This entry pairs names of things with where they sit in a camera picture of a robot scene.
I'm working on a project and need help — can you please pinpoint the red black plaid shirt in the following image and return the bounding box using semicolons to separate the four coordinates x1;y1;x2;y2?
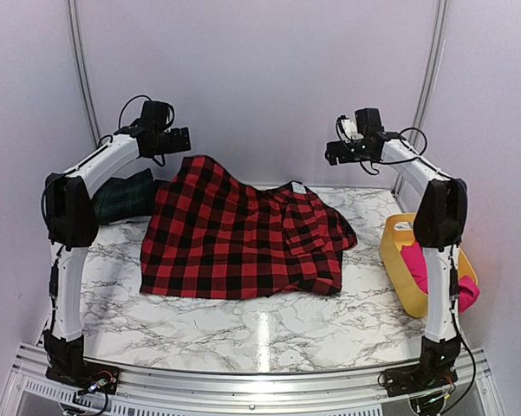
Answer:
140;156;357;300

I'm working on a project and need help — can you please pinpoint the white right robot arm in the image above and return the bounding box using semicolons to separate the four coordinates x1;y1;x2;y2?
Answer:
325;107;467;388

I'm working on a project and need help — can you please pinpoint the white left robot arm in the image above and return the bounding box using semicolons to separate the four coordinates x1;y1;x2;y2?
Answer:
41;97;191;386

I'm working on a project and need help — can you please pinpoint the yellow laundry basket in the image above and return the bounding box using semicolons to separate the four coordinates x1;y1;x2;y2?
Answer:
380;212;479;319

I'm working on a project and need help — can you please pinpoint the dark green plaid garment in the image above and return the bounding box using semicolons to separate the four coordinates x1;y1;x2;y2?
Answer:
92;169;166;225

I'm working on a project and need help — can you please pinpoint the pink garment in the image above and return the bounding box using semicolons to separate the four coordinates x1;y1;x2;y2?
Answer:
396;243;480;318

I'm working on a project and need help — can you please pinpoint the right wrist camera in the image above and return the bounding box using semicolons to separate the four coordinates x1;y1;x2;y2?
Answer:
335;114;361;142

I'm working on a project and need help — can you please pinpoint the right corner wall post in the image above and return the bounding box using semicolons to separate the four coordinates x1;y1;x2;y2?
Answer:
392;0;450;196

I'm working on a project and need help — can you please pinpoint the corner wall post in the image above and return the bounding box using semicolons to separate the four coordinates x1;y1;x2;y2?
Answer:
392;0;450;196
65;0;101;148

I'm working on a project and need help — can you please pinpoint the left corner wall post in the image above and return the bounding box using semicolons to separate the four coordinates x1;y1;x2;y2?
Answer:
65;0;101;148

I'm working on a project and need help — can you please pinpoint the aluminium front rail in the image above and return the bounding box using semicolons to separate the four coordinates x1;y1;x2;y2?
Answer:
8;341;493;416

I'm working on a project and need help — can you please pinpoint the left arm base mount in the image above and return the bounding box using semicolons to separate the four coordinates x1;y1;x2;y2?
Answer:
46;361;120;395

